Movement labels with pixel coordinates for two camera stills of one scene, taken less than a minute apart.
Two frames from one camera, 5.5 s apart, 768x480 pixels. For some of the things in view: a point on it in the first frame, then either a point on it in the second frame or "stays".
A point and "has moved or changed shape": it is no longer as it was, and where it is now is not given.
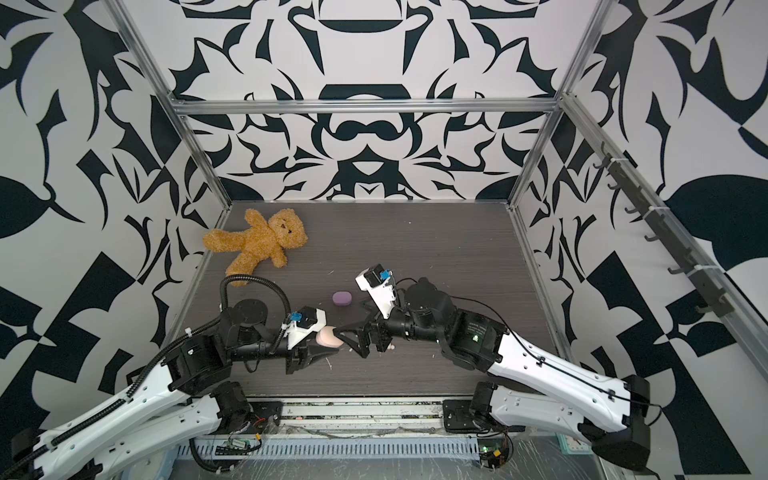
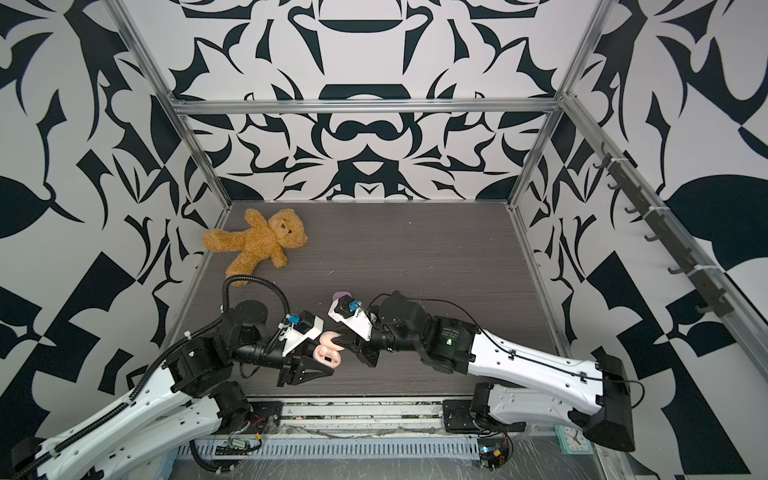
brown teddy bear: (262, 238) stays
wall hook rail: (707, 279) stays
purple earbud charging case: (342, 298) has moved or changed shape
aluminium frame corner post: (552, 120) stays
